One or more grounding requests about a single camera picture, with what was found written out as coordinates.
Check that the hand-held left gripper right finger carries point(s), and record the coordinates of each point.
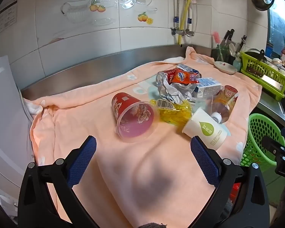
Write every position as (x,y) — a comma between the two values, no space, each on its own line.
(204,161)

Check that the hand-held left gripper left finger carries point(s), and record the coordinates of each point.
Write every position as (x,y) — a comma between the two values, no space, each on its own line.
(82,161)

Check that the green plastic basket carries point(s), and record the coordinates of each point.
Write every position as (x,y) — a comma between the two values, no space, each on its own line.
(258,128)

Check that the white paper cup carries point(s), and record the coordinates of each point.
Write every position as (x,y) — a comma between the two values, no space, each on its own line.
(204,123)

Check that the yellow plastic wrapper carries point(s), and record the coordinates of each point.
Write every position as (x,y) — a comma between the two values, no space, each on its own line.
(173,114)

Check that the clear plastic tea bottle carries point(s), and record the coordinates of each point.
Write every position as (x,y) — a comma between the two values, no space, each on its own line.
(224,102)

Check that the red plastic cup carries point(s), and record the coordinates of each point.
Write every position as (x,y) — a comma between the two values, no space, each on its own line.
(123,104)

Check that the white milk carton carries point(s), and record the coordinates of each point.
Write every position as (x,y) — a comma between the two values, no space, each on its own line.
(207,85)

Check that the silver foil wrapper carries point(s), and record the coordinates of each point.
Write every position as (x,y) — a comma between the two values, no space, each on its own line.
(171,92)

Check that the orange snack packet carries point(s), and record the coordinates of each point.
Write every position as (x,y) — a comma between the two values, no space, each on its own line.
(180,77)

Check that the red soda can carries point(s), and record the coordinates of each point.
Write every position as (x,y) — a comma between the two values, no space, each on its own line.
(168,74)

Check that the white bowl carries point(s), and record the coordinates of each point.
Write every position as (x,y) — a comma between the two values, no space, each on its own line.
(283,71)

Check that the green plastic dish rack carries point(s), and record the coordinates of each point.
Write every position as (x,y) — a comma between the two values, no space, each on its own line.
(263,70)

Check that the peach printed towel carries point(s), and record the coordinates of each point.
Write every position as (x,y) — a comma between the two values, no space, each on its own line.
(90,92)

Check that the gold rimmed bowl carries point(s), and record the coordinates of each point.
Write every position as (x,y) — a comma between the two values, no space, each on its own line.
(275,61)

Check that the teal plastic bottle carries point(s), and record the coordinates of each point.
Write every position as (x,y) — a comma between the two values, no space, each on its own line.
(237,63)

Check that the white dish with red print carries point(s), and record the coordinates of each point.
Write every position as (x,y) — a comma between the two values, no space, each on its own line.
(224,67)

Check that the white appliance panel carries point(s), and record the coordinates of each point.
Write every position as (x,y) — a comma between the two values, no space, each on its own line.
(4,111)

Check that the black knife holder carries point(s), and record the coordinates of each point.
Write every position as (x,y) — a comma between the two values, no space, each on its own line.
(231,59)

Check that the white rice paddle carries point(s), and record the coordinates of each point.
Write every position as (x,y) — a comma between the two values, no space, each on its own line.
(231,48)

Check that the glass jar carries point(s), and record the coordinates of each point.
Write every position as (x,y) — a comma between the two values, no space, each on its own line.
(222,54)

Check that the window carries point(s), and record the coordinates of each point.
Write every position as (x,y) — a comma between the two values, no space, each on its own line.
(280,28)

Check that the pink bottle brush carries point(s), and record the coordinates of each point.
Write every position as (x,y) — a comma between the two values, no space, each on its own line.
(216,37)

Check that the metal angle valve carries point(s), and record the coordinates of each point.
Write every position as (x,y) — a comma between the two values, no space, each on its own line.
(189,32)
(177,31)

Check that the grey labelled appliance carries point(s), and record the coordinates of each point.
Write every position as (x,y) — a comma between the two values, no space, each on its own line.
(2,21)

